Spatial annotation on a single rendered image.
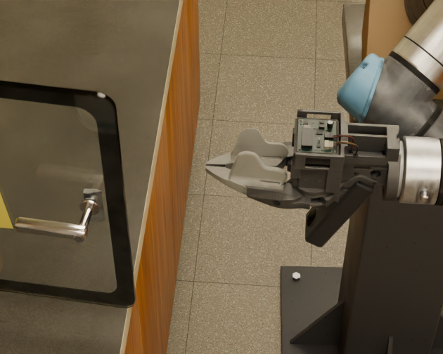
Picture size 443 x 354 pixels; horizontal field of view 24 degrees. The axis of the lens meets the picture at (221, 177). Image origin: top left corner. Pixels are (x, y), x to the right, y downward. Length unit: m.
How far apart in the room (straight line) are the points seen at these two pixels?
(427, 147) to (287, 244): 1.68
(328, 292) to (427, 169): 1.57
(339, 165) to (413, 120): 0.16
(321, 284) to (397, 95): 1.51
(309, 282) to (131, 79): 1.03
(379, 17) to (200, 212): 1.19
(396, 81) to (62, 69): 0.81
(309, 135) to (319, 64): 2.20
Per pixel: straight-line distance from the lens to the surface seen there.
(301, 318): 2.62
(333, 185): 1.12
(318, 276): 2.70
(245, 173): 1.13
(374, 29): 1.80
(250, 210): 2.85
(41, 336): 1.49
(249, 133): 1.14
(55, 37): 1.94
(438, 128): 1.22
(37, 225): 1.26
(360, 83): 1.21
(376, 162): 1.12
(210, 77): 3.24
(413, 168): 1.12
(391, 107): 1.22
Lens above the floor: 2.16
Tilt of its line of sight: 47 degrees down
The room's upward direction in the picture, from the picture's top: straight up
